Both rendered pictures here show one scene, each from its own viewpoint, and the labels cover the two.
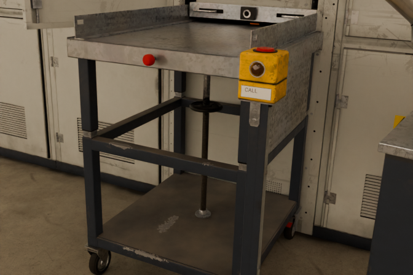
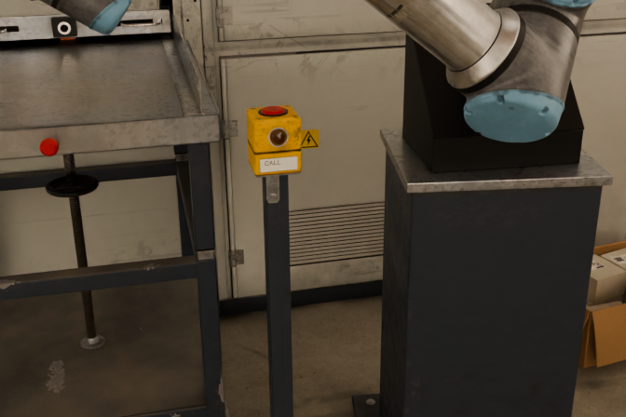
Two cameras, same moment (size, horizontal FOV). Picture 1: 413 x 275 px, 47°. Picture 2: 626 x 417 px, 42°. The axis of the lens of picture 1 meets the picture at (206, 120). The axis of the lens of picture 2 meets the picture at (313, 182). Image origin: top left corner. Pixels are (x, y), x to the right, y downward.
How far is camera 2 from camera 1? 69 cm
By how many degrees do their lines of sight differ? 36
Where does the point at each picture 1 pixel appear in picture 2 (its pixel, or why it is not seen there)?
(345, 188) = (252, 238)
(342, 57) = (218, 70)
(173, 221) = (60, 369)
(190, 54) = (112, 126)
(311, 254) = (236, 338)
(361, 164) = not seen: hidden behind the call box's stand
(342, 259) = not seen: hidden behind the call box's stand
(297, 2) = (137, 1)
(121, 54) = not seen: outside the picture
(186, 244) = (110, 390)
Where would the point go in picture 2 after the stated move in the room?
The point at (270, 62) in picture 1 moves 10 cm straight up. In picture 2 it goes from (293, 126) to (292, 66)
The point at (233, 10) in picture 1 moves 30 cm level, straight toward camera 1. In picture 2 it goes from (35, 24) to (78, 44)
